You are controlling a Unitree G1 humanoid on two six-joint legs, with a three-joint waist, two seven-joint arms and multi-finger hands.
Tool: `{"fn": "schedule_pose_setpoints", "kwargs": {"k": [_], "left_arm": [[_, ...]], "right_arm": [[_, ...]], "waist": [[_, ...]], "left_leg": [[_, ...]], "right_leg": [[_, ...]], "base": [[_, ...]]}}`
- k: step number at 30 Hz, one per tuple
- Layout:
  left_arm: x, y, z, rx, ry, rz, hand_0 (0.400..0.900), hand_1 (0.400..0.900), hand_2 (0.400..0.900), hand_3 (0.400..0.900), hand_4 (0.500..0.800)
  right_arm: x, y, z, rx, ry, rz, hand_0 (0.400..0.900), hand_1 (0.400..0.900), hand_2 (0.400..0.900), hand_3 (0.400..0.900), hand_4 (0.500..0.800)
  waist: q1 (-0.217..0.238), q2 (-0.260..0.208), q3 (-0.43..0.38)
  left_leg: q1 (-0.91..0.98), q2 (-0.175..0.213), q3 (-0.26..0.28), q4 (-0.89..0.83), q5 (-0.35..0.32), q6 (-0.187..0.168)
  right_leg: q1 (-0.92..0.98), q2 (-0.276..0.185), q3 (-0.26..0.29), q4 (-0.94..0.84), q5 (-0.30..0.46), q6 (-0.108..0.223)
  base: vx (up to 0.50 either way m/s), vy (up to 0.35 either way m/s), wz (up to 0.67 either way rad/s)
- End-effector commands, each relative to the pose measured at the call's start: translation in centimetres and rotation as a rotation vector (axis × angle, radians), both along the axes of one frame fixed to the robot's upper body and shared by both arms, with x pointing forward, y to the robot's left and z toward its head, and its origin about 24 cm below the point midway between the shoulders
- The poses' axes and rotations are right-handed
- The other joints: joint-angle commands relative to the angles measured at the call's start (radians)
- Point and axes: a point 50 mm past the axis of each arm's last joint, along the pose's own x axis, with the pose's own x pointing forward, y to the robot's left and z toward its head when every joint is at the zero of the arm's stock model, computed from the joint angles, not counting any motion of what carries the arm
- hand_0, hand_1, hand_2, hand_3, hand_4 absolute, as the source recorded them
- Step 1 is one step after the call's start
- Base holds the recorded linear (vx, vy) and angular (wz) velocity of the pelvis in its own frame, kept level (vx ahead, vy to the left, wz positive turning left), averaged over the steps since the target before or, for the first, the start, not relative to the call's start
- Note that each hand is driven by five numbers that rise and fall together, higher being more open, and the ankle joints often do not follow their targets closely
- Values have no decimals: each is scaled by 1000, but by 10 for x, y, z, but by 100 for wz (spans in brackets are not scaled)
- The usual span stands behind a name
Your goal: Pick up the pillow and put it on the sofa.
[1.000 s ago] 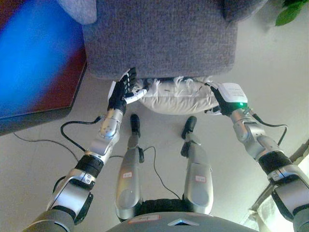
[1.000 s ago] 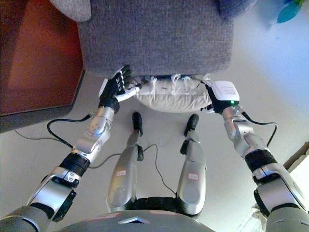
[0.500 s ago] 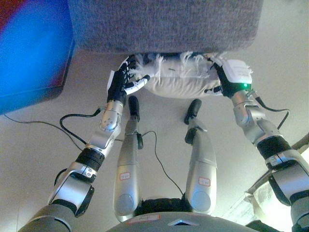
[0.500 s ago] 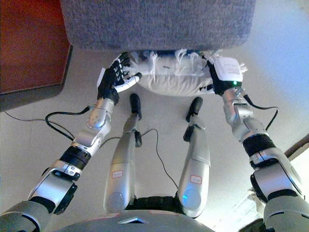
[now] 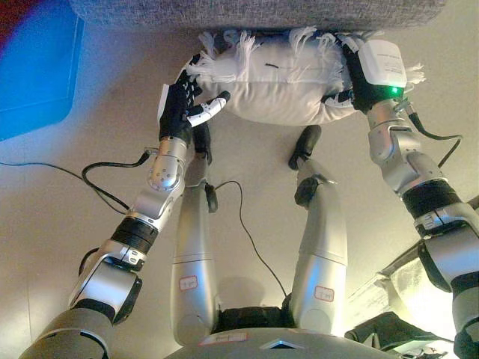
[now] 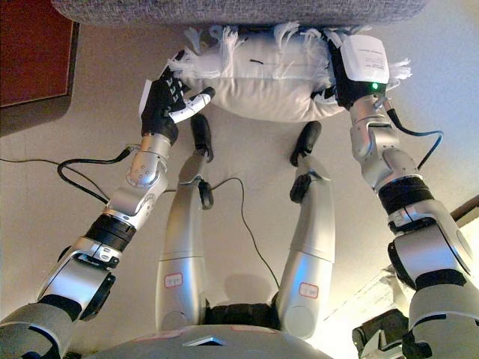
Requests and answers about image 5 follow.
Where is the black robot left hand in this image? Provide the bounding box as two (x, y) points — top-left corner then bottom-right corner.
(157, 53), (231, 143)

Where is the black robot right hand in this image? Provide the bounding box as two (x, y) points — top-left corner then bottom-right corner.
(322, 34), (409, 115)

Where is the white tasselled throw pillow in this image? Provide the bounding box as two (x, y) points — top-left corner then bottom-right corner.
(184, 26), (428, 126)

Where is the black robot left foot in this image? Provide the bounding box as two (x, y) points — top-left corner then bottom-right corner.
(192, 122), (213, 166)

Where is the black robot foot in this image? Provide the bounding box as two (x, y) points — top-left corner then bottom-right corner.
(288, 124), (323, 171)
(192, 122), (213, 166)

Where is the black robot right foot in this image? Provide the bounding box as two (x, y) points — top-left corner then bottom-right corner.
(288, 124), (323, 171)

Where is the grey fabric tub armchair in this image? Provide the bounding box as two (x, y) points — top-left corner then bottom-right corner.
(68, 0), (448, 34)

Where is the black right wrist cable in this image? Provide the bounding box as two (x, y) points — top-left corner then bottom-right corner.
(397, 99), (464, 168)

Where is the thin black cable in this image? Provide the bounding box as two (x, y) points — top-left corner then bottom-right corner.
(204, 179), (292, 301)

